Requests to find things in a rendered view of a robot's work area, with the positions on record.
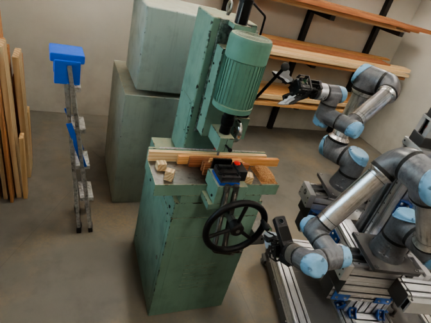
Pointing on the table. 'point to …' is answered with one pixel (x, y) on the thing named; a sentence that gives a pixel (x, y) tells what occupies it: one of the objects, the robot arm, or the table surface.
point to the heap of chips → (263, 174)
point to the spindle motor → (241, 72)
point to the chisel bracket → (219, 140)
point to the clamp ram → (220, 161)
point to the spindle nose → (226, 123)
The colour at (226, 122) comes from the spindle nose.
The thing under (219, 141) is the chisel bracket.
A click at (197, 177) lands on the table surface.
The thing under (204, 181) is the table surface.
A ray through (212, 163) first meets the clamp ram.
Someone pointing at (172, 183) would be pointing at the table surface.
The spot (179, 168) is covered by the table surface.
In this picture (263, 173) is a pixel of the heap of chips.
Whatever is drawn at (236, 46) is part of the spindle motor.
